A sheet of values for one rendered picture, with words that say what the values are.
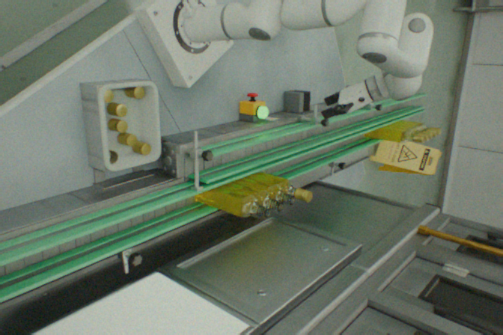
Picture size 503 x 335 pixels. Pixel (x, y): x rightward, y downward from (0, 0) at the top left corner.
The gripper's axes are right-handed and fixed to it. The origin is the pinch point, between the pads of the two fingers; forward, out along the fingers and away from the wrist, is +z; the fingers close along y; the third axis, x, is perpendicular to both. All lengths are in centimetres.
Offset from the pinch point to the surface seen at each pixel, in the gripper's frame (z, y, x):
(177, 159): 33, -39, 20
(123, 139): 41, -43, 34
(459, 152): -1, 451, -354
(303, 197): 8.9, -33.1, -9.1
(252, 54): 20.0, 16.2, 23.8
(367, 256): -4, -44, -27
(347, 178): 30, 64, -74
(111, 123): 40, -43, 39
